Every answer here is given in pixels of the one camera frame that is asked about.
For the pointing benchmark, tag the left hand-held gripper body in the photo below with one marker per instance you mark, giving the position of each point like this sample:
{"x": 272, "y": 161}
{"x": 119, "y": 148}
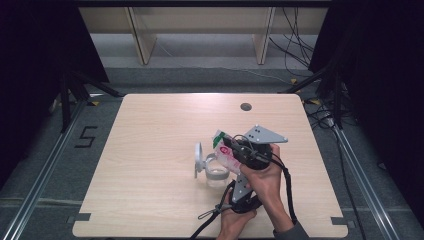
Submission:
{"x": 240, "y": 191}

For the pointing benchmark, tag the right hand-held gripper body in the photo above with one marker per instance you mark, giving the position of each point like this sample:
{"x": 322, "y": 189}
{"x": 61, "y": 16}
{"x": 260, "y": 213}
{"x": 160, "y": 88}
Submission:
{"x": 263, "y": 135}

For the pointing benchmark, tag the pink and white plastic bag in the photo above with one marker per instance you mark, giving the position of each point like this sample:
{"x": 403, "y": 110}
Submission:
{"x": 226, "y": 157}

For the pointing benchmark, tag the clear jar with grey lid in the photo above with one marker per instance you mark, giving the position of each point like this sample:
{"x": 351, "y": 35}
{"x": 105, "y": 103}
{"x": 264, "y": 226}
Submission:
{"x": 216, "y": 175}

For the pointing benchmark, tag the person's right hand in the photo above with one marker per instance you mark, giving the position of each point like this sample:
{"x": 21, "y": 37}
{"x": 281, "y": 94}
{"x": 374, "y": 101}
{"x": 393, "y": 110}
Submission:
{"x": 266, "y": 181}

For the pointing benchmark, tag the person's left hand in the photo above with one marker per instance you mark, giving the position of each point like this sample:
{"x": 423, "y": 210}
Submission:
{"x": 233, "y": 222}

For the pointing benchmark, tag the yellow floor tape piece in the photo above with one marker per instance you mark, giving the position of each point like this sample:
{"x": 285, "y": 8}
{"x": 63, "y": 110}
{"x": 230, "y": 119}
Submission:
{"x": 95, "y": 103}
{"x": 293, "y": 81}
{"x": 315, "y": 101}

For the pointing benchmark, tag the black metal stand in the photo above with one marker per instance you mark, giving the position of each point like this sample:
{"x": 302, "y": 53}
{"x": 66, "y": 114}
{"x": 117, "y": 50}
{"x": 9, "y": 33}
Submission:
{"x": 338, "y": 100}
{"x": 65, "y": 103}

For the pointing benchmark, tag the light wooden shelf unit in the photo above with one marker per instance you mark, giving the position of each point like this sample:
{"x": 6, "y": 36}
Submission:
{"x": 200, "y": 20}

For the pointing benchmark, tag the dark curtain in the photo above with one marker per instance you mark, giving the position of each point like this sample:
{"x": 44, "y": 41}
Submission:
{"x": 383, "y": 83}
{"x": 33, "y": 66}

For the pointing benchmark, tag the grey metal floor rail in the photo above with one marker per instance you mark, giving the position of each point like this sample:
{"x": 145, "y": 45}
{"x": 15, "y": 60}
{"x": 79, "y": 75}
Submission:
{"x": 363, "y": 186}
{"x": 40, "y": 181}

